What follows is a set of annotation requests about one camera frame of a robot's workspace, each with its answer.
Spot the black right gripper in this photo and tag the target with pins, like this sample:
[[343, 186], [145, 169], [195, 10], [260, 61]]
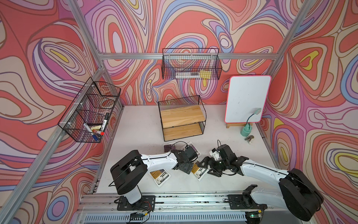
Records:
[[207, 160]]

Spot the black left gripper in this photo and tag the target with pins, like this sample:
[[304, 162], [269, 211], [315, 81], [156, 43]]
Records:
[[188, 168]]

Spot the purple coffee bag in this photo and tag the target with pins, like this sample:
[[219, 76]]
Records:
[[194, 148], [169, 147]]

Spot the yellow coffee bag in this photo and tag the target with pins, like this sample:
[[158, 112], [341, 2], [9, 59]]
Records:
[[160, 176], [197, 171]]

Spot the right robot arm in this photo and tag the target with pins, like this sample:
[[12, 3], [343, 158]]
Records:
[[293, 190]]

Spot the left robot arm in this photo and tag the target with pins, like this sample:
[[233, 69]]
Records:
[[129, 171]]

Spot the olive metal clip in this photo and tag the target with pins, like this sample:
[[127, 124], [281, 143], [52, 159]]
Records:
[[249, 139]]

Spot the wooden whiteboard easel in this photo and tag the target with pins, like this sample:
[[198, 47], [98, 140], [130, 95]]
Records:
[[228, 125]]

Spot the pink framed whiteboard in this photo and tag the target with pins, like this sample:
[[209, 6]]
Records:
[[246, 98]]

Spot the clear ruler box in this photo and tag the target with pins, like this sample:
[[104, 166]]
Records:
[[187, 75]]

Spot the yellow sponge in basket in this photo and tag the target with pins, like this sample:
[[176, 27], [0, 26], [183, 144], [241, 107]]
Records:
[[205, 74]]

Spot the black whiteboard marker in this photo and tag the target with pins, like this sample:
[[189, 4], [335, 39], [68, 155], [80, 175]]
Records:
[[104, 124]]

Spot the whiteboard eraser in basket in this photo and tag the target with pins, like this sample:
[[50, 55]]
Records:
[[93, 129]]

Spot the black wire wooden shelf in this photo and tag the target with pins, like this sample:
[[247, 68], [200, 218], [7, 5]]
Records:
[[182, 118]]

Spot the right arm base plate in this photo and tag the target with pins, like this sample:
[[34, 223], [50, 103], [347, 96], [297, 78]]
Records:
[[244, 202]]

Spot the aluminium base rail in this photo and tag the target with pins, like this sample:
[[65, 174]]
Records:
[[177, 208]]

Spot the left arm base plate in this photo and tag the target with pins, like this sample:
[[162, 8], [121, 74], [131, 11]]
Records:
[[136, 203]]

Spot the black wire wall basket rear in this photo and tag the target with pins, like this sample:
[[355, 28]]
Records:
[[190, 60]]

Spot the black wire wall basket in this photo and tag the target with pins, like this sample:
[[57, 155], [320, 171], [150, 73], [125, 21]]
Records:
[[190, 60], [95, 99]]

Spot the black wire wall basket left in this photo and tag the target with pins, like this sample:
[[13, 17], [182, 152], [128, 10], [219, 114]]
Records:
[[95, 99]]

